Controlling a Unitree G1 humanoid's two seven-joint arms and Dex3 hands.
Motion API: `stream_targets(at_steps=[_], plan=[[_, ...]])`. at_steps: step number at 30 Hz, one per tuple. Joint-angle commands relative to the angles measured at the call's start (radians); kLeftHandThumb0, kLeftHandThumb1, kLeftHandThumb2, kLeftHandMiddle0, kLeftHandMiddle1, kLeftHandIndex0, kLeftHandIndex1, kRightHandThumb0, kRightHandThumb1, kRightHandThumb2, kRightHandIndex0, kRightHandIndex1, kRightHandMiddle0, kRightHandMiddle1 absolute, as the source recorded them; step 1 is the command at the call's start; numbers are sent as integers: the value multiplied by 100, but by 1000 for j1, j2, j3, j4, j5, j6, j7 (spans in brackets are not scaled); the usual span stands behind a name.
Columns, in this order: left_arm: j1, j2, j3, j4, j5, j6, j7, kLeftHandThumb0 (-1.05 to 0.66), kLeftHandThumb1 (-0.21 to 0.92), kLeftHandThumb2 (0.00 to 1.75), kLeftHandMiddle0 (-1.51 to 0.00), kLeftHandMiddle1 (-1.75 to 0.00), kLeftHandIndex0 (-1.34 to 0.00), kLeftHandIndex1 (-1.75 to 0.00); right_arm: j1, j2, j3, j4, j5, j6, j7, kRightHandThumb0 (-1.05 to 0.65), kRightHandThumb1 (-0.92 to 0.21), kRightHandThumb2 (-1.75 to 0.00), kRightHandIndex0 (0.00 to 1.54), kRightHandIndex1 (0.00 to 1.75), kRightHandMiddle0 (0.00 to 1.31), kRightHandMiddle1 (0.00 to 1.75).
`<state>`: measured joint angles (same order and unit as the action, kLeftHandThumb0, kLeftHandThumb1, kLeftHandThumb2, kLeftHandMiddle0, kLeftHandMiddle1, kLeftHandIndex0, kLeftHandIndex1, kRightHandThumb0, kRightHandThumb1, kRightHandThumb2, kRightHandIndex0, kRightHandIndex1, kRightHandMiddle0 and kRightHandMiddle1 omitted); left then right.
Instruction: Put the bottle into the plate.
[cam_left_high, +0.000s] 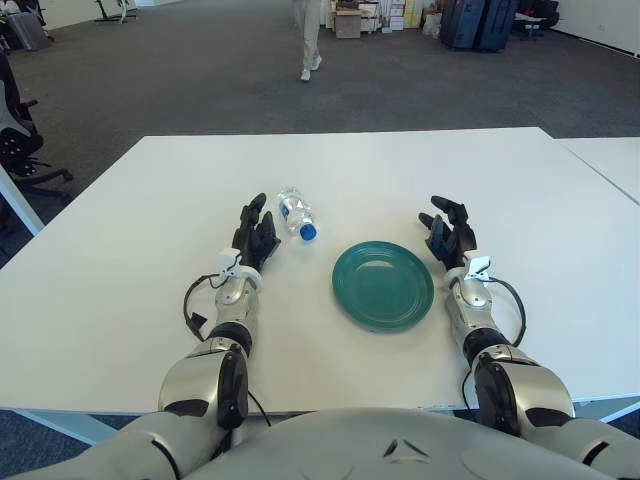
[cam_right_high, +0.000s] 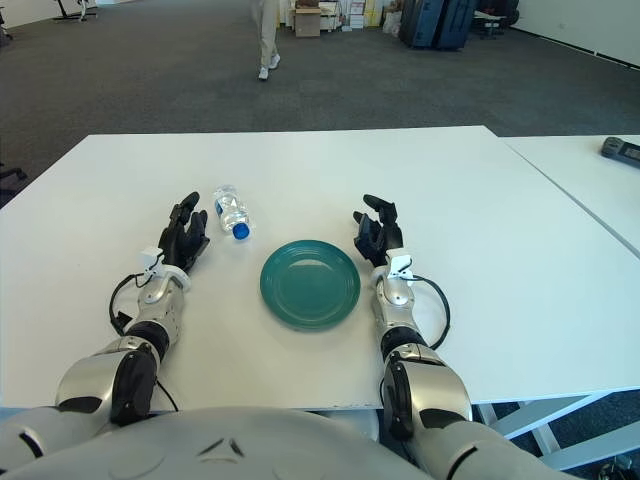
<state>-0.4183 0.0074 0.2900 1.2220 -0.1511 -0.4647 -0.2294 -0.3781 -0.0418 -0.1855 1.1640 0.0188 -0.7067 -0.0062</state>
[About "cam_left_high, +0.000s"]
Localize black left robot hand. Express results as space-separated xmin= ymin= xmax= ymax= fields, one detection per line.
xmin=232 ymin=192 xmax=283 ymax=274

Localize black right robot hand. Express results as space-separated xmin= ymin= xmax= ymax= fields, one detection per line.
xmin=417 ymin=194 xmax=479 ymax=274

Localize clear bottle blue cap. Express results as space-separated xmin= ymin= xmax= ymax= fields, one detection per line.
xmin=276 ymin=186 xmax=320 ymax=246

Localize green round plate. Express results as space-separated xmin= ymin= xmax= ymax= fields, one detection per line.
xmin=331 ymin=240 xmax=436 ymax=335

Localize person in beige trousers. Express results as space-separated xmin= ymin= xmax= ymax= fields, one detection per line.
xmin=291 ymin=0 xmax=324 ymax=82

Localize dark blue large case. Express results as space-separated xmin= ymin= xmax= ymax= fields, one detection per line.
xmin=474 ymin=0 xmax=519 ymax=53
xmin=439 ymin=0 xmax=484 ymax=50

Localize grey robot torso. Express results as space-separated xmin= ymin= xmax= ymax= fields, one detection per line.
xmin=184 ymin=407 xmax=606 ymax=480

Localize white storage boxes pile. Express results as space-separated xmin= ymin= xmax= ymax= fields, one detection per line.
xmin=362 ymin=0 xmax=426 ymax=34

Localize brown cardboard box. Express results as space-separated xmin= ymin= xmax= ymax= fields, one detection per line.
xmin=333 ymin=10 xmax=362 ymax=40

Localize black swivel chair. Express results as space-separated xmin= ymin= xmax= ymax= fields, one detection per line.
xmin=514 ymin=0 xmax=560 ymax=41

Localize white desk leg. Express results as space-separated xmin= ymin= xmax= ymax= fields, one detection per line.
xmin=0 ymin=164 xmax=46 ymax=236

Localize black office chair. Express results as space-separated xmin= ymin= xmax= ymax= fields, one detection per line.
xmin=0 ymin=49 xmax=74 ymax=201

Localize distant desk legs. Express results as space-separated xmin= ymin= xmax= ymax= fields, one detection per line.
xmin=93 ymin=0 xmax=139 ymax=25

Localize grey cabinet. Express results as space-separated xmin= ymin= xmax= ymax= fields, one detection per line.
xmin=7 ymin=12 xmax=51 ymax=51

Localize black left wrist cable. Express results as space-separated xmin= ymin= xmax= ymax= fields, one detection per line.
xmin=183 ymin=273 xmax=224 ymax=344

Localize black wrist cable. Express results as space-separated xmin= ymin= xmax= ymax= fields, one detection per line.
xmin=487 ymin=277 xmax=526 ymax=346
xmin=183 ymin=273 xmax=224 ymax=344

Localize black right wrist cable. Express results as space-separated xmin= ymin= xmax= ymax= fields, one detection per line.
xmin=487 ymin=277 xmax=526 ymax=346

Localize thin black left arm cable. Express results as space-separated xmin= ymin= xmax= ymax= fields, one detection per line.
xmin=247 ymin=389 xmax=274 ymax=429

